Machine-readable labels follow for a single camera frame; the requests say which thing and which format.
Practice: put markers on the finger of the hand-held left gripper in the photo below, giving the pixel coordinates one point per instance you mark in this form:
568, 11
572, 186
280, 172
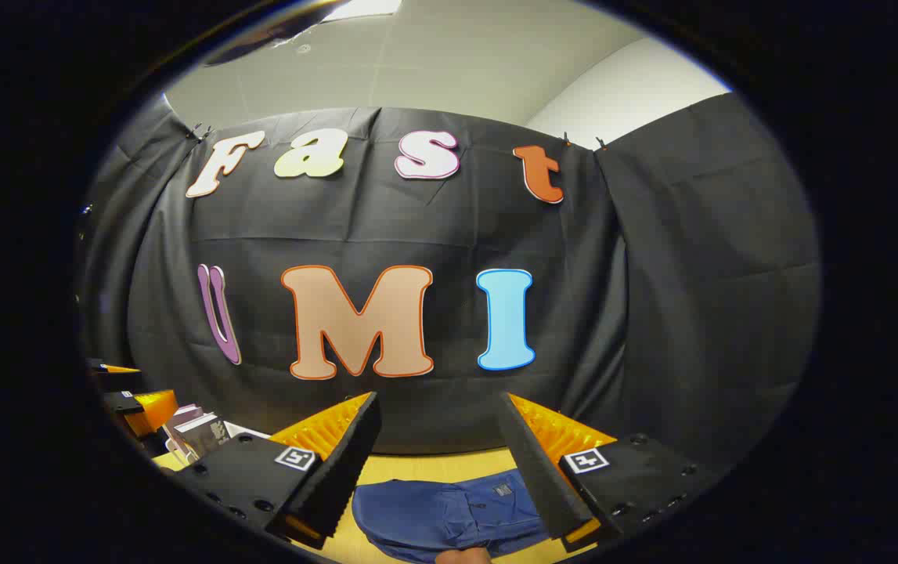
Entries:
147, 411
112, 376

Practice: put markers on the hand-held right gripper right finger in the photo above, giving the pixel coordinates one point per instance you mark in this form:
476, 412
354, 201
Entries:
542, 478

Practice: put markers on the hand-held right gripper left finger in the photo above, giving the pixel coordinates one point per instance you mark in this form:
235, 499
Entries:
339, 478

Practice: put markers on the pink book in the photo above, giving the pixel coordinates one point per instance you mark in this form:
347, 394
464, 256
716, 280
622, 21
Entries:
185, 415

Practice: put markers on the blue schoolbag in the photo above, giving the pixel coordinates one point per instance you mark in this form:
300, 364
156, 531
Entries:
433, 509

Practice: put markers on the white plastic bookshelf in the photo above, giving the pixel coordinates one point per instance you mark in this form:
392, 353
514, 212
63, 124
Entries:
249, 431

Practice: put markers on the black backdrop cloth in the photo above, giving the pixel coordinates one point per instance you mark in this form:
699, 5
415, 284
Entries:
652, 274

